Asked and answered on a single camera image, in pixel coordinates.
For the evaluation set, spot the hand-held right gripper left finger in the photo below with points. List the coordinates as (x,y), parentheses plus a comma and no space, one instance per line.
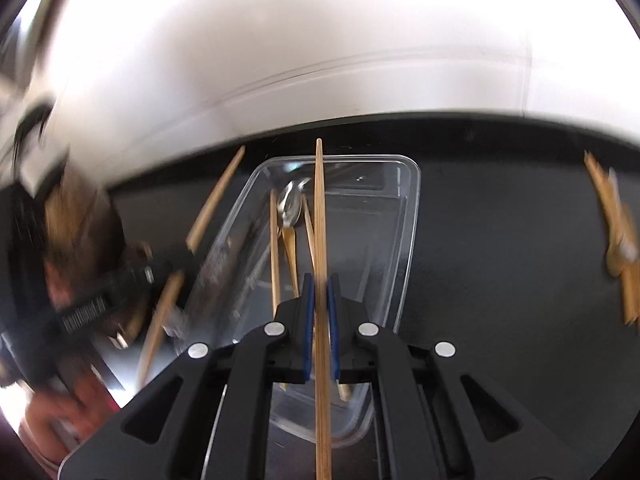
(308,330)

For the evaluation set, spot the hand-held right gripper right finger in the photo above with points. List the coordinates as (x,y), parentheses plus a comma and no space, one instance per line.
(334,330)

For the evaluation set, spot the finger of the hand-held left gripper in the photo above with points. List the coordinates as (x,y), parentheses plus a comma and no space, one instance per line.
(170,265)

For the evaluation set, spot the wooden chopstick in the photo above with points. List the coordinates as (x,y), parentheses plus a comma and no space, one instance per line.
(274,250)
(215,200)
(309,230)
(320,210)

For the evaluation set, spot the clear plastic container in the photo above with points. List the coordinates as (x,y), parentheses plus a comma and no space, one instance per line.
(370,240)

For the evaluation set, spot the silver metal spoon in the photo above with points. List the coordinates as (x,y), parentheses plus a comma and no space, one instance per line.
(290,210)

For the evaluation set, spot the pile of wooden chopsticks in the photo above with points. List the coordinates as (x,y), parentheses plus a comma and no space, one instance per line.
(612,210)

